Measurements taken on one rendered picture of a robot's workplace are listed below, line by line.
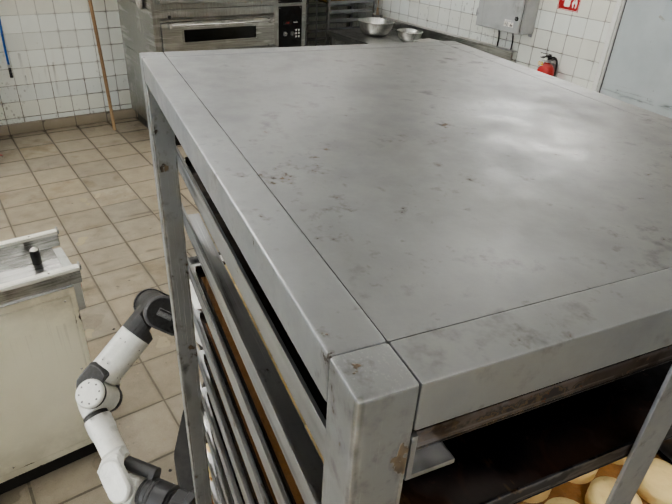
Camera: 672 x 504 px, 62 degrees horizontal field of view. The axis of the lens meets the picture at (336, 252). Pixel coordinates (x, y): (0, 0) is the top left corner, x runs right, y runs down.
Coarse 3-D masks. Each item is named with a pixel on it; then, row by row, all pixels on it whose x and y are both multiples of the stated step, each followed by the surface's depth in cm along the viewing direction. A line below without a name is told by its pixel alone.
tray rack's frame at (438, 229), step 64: (192, 64) 68; (256, 64) 70; (320, 64) 71; (384, 64) 73; (448, 64) 75; (512, 64) 77; (192, 128) 49; (256, 128) 50; (320, 128) 51; (384, 128) 52; (448, 128) 52; (512, 128) 53; (576, 128) 54; (640, 128) 55; (256, 192) 39; (320, 192) 39; (384, 192) 40; (448, 192) 40; (512, 192) 41; (576, 192) 41; (640, 192) 42; (256, 256) 34; (320, 256) 32; (384, 256) 32; (448, 256) 33; (512, 256) 33; (576, 256) 33; (640, 256) 34; (320, 320) 27; (384, 320) 27; (448, 320) 28; (512, 320) 28; (576, 320) 28; (640, 320) 29; (320, 384) 27; (384, 384) 24; (448, 384) 24; (512, 384) 27; (384, 448) 25; (640, 448) 39
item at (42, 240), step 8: (40, 232) 211; (48, 232) 211; (56, 232) 212; (8, 240) 205; (16, 240) 205; (24, 240) 206; (32, 240) 208; (40, 240) 210; (48, 240) 211; (56, 240) 213; (0, 248) 202; (8, 248) 204; (16, 248) 206; (24, 248) 207; (40, 248) 211; (0, 256) 204; (8, 256) 205
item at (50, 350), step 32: (32, 256) 201; (64, 288) 192; (0, 320) 183; (32, 320) 190; (64, 320) 197; (0, 352) 188; (32, 352) 195; (64, 352) 202; (0, 384) 193; (32, 384) 200; (64, 384) 208; (0, 416) 199; (32, 416) 206; (64, 416) 215; (0, 448) 204; (32, 448) 213; (64, 448) 221; (96, 448) 235; (0, 480) 211
